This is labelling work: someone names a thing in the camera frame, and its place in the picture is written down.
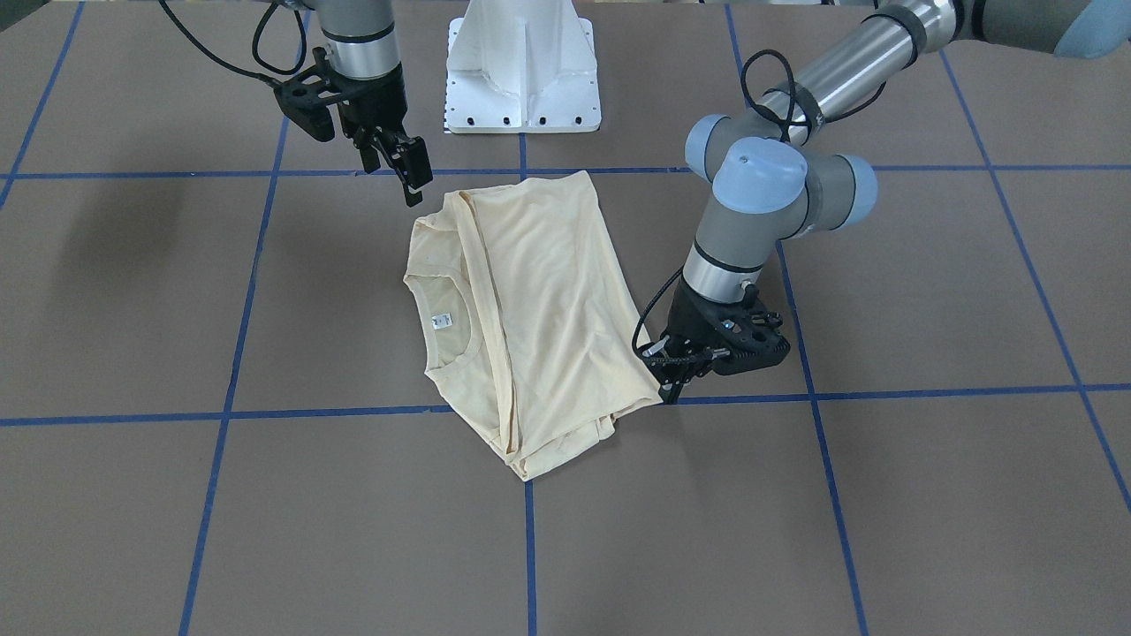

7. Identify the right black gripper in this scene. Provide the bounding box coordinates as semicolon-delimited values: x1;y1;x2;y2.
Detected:
340;75;433;207

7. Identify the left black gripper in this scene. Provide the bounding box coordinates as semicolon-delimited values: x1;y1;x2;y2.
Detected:
654;280;731;404

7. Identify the beige long-sleeve printed shirt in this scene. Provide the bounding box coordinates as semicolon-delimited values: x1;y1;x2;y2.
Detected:
404;170;661;481

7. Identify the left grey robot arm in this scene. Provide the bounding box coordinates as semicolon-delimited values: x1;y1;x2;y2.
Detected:
634;1;1130;404

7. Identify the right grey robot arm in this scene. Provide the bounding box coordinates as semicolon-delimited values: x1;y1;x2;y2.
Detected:
276;1;432;207

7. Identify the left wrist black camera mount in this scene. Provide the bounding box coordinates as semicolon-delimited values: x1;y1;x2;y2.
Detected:
710;286;792;377

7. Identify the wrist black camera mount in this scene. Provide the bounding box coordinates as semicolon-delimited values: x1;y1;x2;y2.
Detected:
274;48;342;141
710;286;792;377

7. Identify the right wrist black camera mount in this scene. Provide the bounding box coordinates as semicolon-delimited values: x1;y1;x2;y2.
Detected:
274;48;342;141

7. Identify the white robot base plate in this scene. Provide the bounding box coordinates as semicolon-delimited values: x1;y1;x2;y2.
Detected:
444;1;603;134

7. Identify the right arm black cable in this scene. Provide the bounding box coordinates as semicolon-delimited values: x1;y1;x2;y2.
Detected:
159;0;310;85

